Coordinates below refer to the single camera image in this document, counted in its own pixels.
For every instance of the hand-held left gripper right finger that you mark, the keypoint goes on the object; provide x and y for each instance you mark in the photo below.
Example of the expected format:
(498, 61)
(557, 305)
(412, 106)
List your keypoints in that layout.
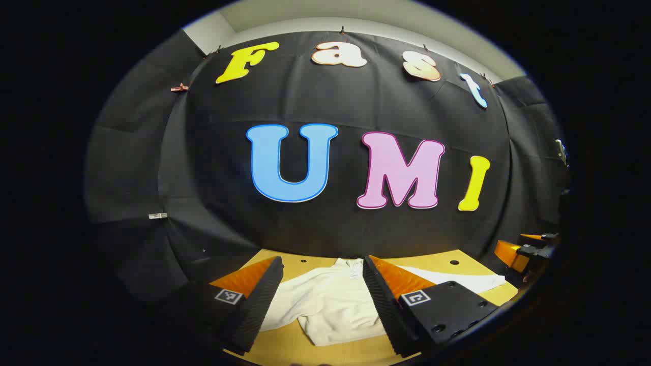
(381, 305)

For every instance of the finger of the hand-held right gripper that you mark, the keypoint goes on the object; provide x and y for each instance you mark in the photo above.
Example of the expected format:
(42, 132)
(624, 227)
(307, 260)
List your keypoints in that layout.
(539, 237)
(511, 254)

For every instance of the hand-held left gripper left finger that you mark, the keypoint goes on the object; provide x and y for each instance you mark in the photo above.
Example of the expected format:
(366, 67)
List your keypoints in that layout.
(262, 300)

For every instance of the white sweatshirt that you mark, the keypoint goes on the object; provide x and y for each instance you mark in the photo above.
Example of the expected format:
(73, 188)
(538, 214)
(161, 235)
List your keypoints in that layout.
(330, 305)

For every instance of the white clip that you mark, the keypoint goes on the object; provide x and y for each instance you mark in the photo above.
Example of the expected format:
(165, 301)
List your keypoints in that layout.
(157, 216)

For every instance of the black backdrop cloth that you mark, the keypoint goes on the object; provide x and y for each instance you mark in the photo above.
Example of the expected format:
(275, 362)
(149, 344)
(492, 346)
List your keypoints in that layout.
(203, 178)

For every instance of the copper clip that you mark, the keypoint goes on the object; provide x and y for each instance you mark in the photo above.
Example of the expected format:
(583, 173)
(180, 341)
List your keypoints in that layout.
(179, 88)

